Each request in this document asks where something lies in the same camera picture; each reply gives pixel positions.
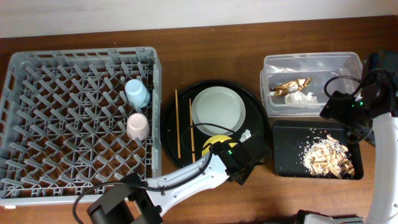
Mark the black rectangular tray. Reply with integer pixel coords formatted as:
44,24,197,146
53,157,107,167
272,120,364,180

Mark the blue cup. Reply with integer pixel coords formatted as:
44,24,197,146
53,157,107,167
124,79,150,108

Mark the grey dishwasher rack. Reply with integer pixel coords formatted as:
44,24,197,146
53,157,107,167
1,47,162,207

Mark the pink cup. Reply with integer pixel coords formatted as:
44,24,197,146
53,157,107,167
126,113,150,141

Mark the clear plastic bin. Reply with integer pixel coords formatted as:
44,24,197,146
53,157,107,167
260,52,363,118

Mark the white tissue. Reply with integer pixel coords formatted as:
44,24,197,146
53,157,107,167
285,91,318,105

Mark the yellow bowl with food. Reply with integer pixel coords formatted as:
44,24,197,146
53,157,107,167
201,135,237,156

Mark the wooden chopstick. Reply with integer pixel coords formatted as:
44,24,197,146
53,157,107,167
189,98,196,163
175,89,181,159

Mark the round black tray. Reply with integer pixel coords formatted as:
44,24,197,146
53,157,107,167
160,80,271,168

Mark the gold snack wrapper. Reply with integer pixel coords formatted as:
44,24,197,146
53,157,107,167
270,78,312,96

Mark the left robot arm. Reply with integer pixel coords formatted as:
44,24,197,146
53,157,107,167
87,134,271,224

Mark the grey plate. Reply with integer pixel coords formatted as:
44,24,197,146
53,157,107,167
192,86,246,136

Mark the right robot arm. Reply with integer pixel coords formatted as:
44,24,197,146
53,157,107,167
320,50,397,223

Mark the pile of food scraps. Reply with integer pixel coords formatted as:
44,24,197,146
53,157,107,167
300,134,356,179

